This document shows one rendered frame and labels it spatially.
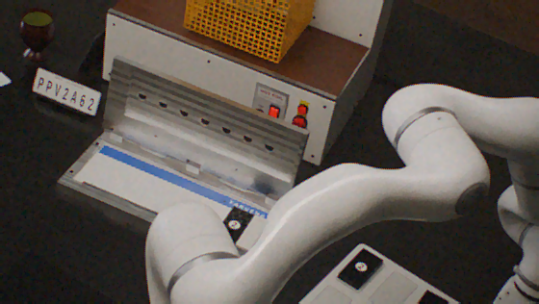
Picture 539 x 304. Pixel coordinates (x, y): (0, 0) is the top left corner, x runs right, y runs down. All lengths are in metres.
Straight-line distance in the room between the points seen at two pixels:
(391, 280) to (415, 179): 0.69
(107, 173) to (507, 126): 0.96
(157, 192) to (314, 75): 0.42
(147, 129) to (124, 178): 0.12
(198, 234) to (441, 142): 0.37
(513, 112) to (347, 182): 0.27
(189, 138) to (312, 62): 0.33
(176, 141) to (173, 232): 0.72
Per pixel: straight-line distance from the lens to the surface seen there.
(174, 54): 2.41
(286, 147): 2.21
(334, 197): 1.56
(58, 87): 2.47
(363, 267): 2.20
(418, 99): 1.63
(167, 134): 2.30
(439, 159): 1.56
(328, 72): 2.37
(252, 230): 2.20
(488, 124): 1.65
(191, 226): 1.59
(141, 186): 2.27
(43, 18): 2.58
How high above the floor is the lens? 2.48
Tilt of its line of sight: 40 degrees down
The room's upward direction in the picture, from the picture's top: 12 degrees clockwise
